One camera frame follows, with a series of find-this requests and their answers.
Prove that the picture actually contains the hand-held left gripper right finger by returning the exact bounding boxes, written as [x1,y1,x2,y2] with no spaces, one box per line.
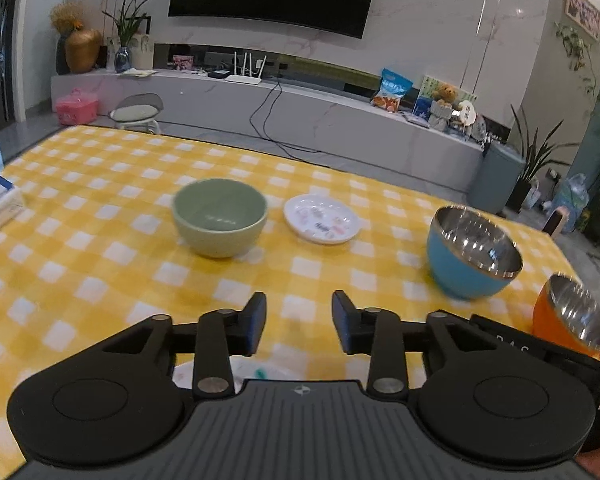
[331,290,496,396]

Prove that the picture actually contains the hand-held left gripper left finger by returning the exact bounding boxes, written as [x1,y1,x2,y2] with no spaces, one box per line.
[102,291,269,396]

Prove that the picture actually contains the orange steel bowl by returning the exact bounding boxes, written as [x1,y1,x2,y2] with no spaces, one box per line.
[532,273,600,356]

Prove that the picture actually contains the white printed plate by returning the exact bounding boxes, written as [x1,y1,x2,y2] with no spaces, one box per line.
[172,357,293,393]
[283,193,362,246]

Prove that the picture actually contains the green ceramic bowl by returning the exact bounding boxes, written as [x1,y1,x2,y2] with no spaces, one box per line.
[171,178,269,260]

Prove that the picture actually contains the blue steel bowl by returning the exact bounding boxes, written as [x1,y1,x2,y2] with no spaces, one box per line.
[426,205,524,301]

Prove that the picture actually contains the brown cardboard box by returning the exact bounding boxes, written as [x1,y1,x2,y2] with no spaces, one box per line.
[544,207,570,241]

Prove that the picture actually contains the clear water bottle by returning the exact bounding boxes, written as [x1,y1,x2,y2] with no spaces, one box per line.
[555,172,591,233]

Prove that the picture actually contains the yellow checkered tablecloth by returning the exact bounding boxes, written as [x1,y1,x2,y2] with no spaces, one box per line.
[0,125,581,471]

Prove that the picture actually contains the grey bin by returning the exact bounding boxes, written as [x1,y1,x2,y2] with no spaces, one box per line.
[467,142,527,216]

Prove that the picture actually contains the grey marble television console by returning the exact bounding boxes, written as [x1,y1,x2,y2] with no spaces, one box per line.
[50,67,486,193]

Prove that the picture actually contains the potted long-leaf plant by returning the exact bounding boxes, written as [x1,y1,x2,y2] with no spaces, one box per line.
[505,105,581,213]

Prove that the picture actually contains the black printed box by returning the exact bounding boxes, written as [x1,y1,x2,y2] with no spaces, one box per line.
[482,116,511,145]

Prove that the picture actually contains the picture book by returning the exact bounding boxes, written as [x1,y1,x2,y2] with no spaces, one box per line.
[412,75,478,128]

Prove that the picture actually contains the blue snack bag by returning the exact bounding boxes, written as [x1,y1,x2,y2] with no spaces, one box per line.
[371,67,415,112]

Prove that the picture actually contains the brown teddy bear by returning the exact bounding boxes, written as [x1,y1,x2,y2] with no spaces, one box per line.
[430,82,458,131]

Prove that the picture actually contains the white round hand fan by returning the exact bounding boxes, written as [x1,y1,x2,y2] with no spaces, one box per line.
[452,100,478,128]

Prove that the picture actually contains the small round stool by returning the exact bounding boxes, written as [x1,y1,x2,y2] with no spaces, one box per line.
[109,93,163,135]

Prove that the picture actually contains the white router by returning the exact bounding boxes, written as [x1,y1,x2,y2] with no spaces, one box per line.
[224,51,268,86]

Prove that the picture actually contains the pink storage box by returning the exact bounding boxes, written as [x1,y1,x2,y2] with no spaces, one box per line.
[55,88,100,126]

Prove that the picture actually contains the white tissue box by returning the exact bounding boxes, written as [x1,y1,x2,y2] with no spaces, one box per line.
[0,174,27,246]

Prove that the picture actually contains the white printed card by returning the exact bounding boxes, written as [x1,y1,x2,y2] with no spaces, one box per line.
[130,35,156,69]

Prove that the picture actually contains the hanging vine plant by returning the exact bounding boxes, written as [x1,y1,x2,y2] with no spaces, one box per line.
[554,22,600,111]

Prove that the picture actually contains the gold vase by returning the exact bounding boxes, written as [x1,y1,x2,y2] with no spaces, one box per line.
[64,29,102,74]

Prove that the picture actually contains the green leafy plant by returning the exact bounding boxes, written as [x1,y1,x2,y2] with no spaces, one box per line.
[101,0,163,48]

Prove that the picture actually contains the dark vase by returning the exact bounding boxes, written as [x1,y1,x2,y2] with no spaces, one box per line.
[55,35,73,76]

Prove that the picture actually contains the dried yellow flowers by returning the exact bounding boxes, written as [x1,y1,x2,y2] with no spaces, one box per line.
[50,1,83,36]

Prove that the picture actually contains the black cable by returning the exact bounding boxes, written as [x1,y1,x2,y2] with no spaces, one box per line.
[250,77,321,153]

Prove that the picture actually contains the framed wall picture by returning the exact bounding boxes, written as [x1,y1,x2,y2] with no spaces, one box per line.
[564,0,600,41]

